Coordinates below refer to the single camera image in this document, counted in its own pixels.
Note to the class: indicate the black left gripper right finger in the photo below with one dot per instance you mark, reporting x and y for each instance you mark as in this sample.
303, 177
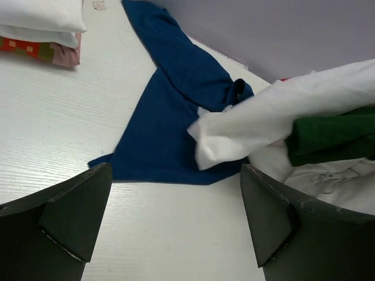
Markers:
298, 237

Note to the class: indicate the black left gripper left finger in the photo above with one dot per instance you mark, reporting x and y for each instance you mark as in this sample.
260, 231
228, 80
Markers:
51, 234

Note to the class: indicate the dark green t-shirt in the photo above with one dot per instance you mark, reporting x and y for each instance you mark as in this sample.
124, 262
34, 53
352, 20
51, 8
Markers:
322, 139

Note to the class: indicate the white t-shirt with black print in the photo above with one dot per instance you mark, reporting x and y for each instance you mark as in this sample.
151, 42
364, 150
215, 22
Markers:
256, 129

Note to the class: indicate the blue Mickey t-shirt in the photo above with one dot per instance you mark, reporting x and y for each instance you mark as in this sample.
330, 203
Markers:
187, 83

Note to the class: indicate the folded pink t-shirt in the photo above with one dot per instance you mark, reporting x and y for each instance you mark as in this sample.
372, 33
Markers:
65, 56

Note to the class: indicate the folded red patterned t-shirt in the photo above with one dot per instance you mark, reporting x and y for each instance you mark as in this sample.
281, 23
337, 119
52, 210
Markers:
41, 51

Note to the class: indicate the folded white t-shirt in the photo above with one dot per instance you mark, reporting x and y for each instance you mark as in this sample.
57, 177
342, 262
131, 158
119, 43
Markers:
43, 21

